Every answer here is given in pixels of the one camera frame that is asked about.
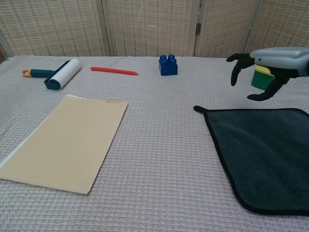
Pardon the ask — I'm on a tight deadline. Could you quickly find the red pen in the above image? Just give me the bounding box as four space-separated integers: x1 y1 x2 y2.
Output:
90 66 140 76

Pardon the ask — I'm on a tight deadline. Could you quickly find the beige paper notepad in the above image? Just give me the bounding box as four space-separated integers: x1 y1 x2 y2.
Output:
0 95 129 195

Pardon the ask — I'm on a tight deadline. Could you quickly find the woven folding screen panel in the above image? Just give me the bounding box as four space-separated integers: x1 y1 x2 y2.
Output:
101 0 201 58
194 0 264 58
0 0 108 58
245 0 309 54

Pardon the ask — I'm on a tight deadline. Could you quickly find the green tub with yellow lid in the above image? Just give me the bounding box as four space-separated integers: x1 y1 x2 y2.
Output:
251 64 275 90

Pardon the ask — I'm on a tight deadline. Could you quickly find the grey waffle weave tablecloth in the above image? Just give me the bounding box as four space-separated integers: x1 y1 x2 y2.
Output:
0 55 309 232

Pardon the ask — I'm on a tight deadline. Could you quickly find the teal and white lint roller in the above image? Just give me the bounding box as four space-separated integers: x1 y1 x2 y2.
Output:
22 58 81 91

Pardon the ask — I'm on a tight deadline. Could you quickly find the right black and grey robot hand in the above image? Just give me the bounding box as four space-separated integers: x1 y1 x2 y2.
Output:
226 46 309 102

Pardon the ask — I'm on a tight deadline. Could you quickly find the blue building block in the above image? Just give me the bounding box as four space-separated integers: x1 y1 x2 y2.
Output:
158 54 179 76

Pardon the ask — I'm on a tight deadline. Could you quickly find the dark grey cloth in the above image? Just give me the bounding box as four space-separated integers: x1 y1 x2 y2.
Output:
193 105 309 217

